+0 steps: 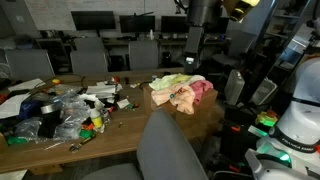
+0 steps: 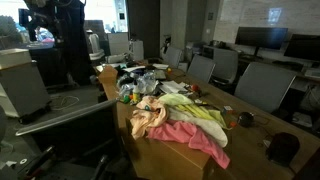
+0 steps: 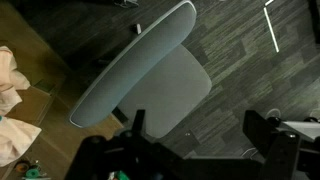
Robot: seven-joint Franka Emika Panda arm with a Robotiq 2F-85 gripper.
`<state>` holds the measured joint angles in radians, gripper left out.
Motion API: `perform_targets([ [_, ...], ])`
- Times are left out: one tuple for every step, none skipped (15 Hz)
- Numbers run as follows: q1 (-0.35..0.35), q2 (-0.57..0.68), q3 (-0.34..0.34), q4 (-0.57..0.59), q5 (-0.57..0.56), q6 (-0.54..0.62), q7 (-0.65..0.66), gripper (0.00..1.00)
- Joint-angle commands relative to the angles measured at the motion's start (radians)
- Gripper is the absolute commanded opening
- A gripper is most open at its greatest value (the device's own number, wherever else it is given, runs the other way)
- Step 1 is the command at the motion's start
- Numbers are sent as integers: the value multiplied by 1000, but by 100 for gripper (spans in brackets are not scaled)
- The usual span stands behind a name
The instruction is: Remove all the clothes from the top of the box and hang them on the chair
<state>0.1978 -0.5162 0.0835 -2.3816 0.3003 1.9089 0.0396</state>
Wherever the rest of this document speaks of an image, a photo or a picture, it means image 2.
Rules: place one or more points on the wide black computer monitor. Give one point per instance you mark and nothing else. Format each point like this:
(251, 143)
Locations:
(261, 36)

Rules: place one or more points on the grey rolling cabinet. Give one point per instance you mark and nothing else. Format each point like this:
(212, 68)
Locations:
(21, 88)

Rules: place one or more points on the yellow ball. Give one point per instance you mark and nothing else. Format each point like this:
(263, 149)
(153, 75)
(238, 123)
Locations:
(169, 70)

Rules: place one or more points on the large cardboard box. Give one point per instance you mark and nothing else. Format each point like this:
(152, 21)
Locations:
(166, 156)

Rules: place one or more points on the whiteboard with writing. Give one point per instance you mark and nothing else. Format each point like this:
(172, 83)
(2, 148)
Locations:
(253, 13)

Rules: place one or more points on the light green cloth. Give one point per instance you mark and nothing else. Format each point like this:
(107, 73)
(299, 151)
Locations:
(175, 99)

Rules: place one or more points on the black wall sign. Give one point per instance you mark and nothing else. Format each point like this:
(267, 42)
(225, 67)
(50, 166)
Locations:
(210, 16)

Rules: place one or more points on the white storage box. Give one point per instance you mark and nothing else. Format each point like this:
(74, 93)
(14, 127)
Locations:
(13, 57)

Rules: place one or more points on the yellow striped cloth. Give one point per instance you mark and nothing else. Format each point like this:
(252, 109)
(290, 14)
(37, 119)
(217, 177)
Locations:
(196, 111)

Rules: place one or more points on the orange ball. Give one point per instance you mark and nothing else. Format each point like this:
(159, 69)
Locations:
(195, 88)

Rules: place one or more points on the computer keyboard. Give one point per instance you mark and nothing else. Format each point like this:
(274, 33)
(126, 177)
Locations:
(312, 72)

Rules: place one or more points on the white bottle yellow label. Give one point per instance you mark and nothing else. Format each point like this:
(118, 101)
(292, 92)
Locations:
(136, 93)

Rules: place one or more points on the small orange item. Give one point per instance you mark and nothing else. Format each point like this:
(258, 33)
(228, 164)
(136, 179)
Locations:
(131, 97)

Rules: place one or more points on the peach printed t-shirt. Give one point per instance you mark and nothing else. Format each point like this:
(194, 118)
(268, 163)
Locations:
(146, 118)

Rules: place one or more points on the black robot stand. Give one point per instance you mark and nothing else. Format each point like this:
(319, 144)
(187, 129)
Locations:
(33, 165)

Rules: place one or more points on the small green item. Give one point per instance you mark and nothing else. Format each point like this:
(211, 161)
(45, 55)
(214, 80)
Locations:
(126, 99)

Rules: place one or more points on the stack of white papers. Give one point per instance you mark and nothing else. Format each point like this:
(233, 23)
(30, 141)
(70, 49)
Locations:
(171, 86)

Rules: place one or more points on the pink cloth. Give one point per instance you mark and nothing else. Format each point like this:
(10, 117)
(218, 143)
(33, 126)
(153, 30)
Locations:
(180, 133)

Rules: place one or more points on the small white cabinet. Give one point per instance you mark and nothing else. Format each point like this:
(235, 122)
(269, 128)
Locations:
(136, 50)

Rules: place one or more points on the rubik's cube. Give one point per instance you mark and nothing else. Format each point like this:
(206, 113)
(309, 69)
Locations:
(227, 110)

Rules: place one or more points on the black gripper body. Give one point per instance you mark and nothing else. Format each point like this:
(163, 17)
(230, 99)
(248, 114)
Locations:
(33, 25)

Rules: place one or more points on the grey office chair holding clothes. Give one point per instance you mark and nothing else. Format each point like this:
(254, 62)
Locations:
(66, 116)

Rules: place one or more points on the dark round bowl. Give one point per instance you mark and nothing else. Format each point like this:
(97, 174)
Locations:
(283, 148)

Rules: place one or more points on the small orange object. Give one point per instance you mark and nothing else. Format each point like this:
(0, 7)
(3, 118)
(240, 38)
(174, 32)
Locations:
(233, 124)

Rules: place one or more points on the black curtain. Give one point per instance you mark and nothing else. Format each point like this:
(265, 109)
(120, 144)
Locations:
(75, 50)

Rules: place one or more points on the cream white cloth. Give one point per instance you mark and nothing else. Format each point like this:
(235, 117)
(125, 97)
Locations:
(210, 128)

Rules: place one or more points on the pile of cluttered items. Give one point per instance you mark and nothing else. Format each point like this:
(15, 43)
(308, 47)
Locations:
(143, 83)

